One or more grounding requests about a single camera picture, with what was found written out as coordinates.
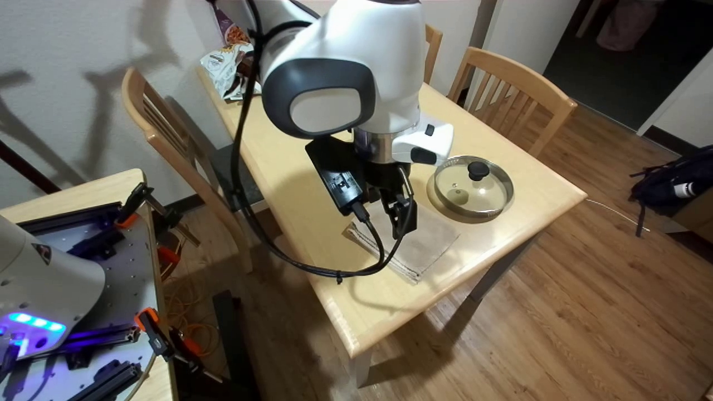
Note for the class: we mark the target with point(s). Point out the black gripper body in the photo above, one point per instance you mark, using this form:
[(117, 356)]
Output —
[(386, 181)]

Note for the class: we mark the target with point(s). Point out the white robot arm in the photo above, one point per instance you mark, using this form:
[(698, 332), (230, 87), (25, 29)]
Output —
[(346, 82)]

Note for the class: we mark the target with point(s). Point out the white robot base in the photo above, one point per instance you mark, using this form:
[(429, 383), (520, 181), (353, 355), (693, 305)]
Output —
[(46, 293)]

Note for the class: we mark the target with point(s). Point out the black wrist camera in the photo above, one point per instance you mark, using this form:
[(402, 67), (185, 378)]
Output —
[(337, 169)]

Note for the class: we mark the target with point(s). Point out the wooden chair with grey seat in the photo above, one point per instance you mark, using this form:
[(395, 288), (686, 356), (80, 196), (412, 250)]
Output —
[(190, 156)]

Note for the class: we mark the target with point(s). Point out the crumpled snack bag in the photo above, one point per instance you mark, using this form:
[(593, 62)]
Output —
[(229, 72)]

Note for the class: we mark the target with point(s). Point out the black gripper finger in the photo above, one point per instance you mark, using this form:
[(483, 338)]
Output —
[(406, 192), (403, 217)]

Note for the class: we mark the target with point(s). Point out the orange black clamp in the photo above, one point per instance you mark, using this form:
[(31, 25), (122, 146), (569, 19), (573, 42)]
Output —
[(169, 344)]

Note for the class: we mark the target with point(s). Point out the wooden chair near lid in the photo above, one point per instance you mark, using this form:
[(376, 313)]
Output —
[(512, 98)]

